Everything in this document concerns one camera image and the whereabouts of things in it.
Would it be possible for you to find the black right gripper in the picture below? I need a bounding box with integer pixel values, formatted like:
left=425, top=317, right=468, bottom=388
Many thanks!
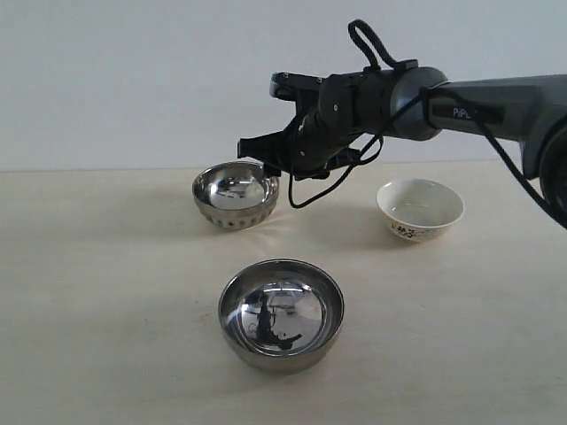
left=237, top=112, right=360, bottom=180

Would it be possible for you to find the large plain steel bowl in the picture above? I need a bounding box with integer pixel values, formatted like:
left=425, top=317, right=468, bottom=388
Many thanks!
left=217, top=258, right=346, bottom=375

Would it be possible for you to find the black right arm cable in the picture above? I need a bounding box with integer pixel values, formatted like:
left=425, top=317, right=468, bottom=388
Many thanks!
left=286, top=19, right=567, bottom=231

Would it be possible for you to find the white floral ceramic bowl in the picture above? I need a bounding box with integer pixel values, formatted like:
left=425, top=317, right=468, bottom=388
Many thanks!
left=376, top=178, right=465, bottom=243

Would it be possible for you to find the patterned steel bowl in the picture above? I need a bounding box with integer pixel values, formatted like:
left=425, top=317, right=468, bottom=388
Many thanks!
left=191, top=161, right=280, bottom=231

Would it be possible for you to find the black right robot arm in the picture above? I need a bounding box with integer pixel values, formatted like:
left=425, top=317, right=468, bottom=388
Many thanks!
left=237, top=62, right=566, bottom=225

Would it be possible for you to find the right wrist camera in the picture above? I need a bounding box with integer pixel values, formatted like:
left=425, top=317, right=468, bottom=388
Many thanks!
left=269, top=72, right=325, bottom=103

